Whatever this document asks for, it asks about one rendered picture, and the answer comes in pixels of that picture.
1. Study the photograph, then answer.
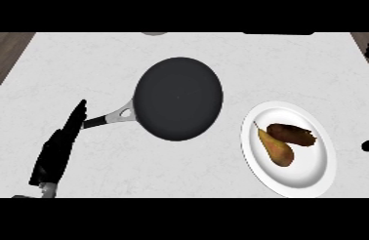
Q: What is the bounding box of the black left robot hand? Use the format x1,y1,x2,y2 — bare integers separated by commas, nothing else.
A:
28,99,90,187

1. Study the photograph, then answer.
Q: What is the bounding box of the brown sweet potato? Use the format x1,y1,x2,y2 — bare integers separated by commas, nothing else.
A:
265,123,318,147

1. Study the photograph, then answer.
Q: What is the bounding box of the white plate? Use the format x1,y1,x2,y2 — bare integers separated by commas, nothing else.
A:
239,100,337,199

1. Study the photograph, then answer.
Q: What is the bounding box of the dark grey frying pan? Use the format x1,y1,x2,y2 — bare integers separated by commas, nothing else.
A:
82,57,224,142

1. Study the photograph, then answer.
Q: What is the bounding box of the brown-green pear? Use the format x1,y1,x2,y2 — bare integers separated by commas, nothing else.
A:
252,120,295,168

